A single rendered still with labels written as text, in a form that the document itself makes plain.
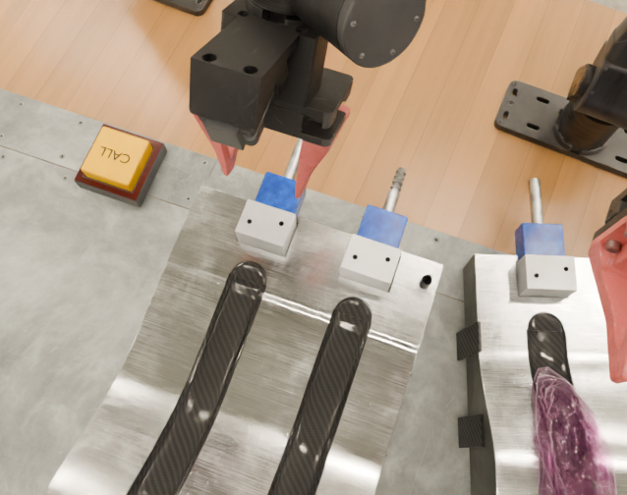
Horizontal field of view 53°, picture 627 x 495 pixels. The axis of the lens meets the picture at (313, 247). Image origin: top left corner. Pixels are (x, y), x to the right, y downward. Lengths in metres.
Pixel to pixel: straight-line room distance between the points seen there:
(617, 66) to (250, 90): 0.43
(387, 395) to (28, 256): 0.44
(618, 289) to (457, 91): 0.53
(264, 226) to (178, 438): 0.21
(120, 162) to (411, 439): 0.44
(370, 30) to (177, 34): 0.54
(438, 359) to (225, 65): 0.44
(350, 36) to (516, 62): 0.53
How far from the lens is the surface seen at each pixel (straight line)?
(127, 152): 0.76
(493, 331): 0.67
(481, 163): 0.79
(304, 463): 0.60
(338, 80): 0.49
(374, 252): 0.60
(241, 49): 0.39
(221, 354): 0.62
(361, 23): 0.37
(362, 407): 0.61
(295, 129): 0.46
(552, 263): 0.68
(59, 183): 0.81
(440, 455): 0.70
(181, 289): 0.63
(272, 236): 0.61
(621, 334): 0.33
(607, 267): 0.35
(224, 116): 0.38
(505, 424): 0.63
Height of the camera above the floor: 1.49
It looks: 71 degrees down
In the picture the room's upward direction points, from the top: straight up
